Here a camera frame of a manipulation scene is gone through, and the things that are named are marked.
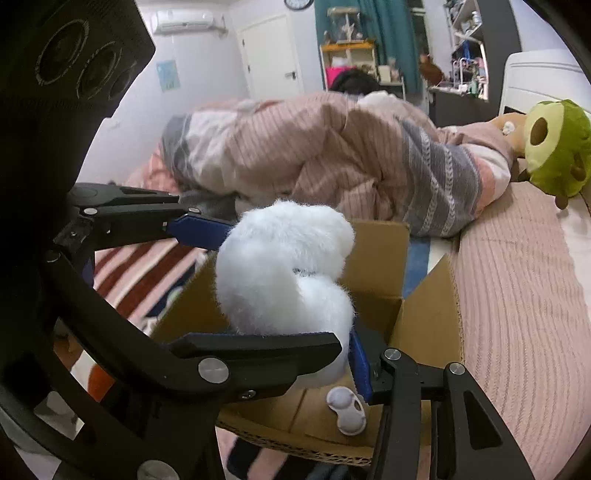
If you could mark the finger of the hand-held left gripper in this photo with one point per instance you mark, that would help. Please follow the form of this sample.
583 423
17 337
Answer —
277 342
203 230

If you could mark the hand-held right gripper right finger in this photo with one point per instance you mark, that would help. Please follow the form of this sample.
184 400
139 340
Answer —
360 369

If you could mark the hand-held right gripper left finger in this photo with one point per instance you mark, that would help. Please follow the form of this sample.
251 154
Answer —
211 461

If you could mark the large white fluffy plush toy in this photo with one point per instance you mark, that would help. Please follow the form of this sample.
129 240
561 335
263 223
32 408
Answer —
281 286

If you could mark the brown cardboard box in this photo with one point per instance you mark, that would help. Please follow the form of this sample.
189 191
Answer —
425 314

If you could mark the white contact lens case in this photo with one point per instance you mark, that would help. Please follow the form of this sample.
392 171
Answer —
346 410

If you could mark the pink patterned sheet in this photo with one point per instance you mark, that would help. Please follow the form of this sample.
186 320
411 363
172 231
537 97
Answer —
150 177

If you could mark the red navy striped blanket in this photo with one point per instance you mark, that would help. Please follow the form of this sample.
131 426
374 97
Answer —
134 277

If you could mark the blue cloth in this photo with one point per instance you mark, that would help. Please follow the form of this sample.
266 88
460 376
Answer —
418 263

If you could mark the white air conditioner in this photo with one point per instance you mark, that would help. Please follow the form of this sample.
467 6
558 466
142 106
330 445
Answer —
182 21

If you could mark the pink grey striped quilt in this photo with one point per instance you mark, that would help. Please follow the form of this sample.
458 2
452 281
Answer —
332 152

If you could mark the pink ribbed bed cover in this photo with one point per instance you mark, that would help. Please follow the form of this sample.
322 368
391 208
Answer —
508 300

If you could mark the white door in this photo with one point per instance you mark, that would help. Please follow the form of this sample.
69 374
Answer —
272 55

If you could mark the black chair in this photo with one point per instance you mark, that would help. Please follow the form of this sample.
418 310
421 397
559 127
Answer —
353 83

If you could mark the yellow white shelf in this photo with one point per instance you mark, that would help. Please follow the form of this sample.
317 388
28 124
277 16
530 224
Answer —
346 50

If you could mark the teal curtain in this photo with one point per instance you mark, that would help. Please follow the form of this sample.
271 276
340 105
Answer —
388 27

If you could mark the dark desk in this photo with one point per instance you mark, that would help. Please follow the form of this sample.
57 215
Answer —
457 108

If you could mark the small brown toy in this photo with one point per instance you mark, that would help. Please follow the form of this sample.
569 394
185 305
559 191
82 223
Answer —
431 69

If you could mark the brown plush toy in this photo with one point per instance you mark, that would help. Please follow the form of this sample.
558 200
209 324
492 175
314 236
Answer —
501 121

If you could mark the green avocado plush toy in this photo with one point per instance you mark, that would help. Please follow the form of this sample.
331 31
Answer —
554 147

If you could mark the tall bookshelf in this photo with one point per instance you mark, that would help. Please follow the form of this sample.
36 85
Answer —
466 37

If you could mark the white headboard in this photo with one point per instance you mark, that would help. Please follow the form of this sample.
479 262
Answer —
545 83

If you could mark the blue wall poster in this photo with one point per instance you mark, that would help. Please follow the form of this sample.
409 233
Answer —
167 75

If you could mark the round wall clock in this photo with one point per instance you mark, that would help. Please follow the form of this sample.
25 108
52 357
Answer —
298 3

